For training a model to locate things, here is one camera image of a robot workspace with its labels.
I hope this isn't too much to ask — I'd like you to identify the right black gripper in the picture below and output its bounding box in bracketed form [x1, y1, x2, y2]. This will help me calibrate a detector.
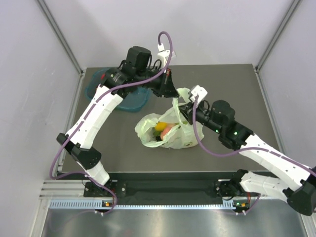
[177, 99, 223, 134]

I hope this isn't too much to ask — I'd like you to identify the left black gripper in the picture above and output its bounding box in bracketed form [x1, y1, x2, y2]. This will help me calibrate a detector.
[135, 65, 179, 98]

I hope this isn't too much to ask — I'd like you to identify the green plastic bag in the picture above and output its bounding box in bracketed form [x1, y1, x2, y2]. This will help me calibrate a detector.
[135, 88, 198, 149]

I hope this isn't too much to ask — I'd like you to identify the orange mango fruit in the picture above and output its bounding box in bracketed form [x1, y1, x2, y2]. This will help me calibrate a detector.
[165, 126, 177, 135]

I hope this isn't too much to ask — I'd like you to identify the yellow lemon fruit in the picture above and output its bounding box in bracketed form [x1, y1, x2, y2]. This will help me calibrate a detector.
[155, 122, 168, 131]

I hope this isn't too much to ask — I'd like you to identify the pink peach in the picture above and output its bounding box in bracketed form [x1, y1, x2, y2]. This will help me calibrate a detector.
[160, 129, 169, 140]

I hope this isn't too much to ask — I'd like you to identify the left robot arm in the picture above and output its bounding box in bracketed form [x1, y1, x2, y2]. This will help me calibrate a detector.
[57, 46, 179, 196]

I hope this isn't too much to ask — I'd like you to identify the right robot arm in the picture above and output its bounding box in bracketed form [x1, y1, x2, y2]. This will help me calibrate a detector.
[179, 100, 316, 216]

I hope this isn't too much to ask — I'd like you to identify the teal plastic basket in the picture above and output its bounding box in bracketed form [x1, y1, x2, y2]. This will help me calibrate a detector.
[84, 68, 152, 112]

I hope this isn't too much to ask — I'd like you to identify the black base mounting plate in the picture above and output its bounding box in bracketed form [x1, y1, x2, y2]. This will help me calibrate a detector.
[84, 179, 246, 199]

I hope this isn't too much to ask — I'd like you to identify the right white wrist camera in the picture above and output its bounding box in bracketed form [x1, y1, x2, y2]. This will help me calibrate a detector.
[189, 85, 208, 104]

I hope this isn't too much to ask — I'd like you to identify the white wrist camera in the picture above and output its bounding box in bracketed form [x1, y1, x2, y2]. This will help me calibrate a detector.
[189, 85, 208, 104]
[157, 44, 176, 68]

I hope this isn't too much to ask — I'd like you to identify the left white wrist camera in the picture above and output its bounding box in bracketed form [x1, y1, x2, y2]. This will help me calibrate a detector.
[157, 44, 176, 68]

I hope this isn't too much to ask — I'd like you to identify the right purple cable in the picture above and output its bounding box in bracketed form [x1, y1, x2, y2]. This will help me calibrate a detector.
[192, 95, 316, 215]

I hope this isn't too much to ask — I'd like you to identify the left aluminium frame post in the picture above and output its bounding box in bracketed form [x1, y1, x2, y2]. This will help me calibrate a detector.
[37, 0, 84, 75]

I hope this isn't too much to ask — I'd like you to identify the aluminium frame post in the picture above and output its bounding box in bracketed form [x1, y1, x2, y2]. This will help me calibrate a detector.
[255, 0, 303, 71]
[37, 0, 84, 75]

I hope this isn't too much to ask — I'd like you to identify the grey slotted cable duct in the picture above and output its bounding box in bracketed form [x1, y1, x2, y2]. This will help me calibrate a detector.
[49, 199, 236, 210]

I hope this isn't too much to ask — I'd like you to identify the right aluminium frame post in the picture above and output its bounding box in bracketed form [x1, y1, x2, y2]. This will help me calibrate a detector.
[255, 0, 303, 71]

